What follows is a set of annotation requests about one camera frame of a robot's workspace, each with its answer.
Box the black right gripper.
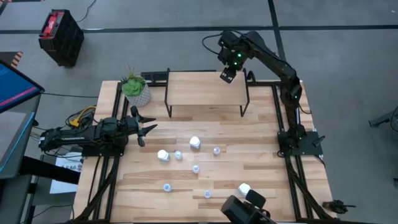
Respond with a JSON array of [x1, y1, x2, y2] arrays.
[[220, 47, 249, 84]]

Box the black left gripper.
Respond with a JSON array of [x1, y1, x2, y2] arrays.
[[119, 105, 159, 147]]

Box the wooden shelf black metal legs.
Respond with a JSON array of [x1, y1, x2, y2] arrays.
[[164, 67, 251, 118]]

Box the succulent in patterned white pot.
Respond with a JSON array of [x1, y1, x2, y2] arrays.
[[120, 64, 152, 108]]

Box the white paper sheet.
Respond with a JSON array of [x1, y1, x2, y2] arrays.
[[49, 151, 85, 194]]

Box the black and red equipment case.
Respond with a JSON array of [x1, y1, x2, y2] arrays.
[[38, 8, 85, 68]]

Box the black boxy device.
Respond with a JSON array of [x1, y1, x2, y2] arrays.
[[220, 189, 276, 224]]

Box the gray desk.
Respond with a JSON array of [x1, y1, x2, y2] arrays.
[[0, 93, 43, 181]]

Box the blue screen monitor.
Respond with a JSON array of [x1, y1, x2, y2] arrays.
[[0, 60, 45, 114]]

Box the orange black striped mat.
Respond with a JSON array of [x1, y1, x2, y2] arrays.
[[0, 51, 24, 70]]

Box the gray chair base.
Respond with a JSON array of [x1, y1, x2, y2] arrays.
[[368, 105, 398, 129]]

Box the black clamp tool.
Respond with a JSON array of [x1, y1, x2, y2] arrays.
[[322, 199, 358, 215]]

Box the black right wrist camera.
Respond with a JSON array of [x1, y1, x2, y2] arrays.
[[216, 46, 233, 65]]

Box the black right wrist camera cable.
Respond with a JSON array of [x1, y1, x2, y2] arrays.
[[201, 32, 224, 56]]

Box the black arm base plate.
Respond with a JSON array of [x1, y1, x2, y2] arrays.
[[81, 143, 126, 158], [276, 129, 326, 157]]

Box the black aluminium table frame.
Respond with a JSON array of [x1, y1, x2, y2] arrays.
[[73, 68, 338, 224]]

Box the yellow cable bundle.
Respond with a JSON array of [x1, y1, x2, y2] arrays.
[[68, 105, 97, 128]]

